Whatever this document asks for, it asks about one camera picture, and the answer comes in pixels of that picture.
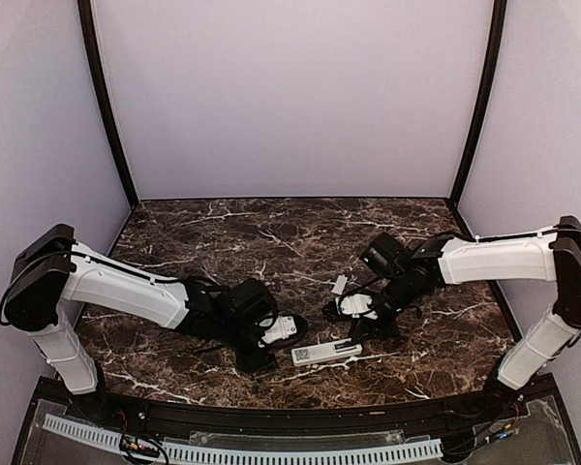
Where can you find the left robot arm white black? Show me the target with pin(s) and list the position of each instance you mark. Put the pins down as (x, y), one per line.
(57, 267)

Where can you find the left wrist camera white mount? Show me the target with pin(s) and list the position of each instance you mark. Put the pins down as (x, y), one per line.
(283, 331)

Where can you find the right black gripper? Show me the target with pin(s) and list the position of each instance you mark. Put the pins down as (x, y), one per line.
(390, 329)

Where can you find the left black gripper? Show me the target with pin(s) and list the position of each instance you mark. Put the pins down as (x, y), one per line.
(251, 364)

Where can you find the white battery cover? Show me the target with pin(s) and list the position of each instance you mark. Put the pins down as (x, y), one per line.
(340, 285)

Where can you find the white slotted cable duct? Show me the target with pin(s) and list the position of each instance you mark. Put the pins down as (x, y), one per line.
(176, 452)

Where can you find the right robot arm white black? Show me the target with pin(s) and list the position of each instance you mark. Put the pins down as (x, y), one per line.
(551, 255)

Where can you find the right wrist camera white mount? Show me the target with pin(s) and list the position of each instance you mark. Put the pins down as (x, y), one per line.
(353, 306)

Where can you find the left black frame post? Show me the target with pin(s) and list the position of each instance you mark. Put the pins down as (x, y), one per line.
(96, 70)

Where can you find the white remote control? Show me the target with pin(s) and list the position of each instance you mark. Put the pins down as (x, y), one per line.
(324, 352)

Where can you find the right black frame post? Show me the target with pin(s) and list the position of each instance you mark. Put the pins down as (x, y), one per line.
(489, 68)

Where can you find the black front rail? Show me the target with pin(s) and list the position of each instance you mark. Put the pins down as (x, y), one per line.
(452, 415)

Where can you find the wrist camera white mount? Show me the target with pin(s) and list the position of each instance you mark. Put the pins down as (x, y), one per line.
(283, 331)
(353, 306)

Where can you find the black frame post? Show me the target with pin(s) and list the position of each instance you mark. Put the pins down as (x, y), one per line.
(489, 68)
(96, 70)

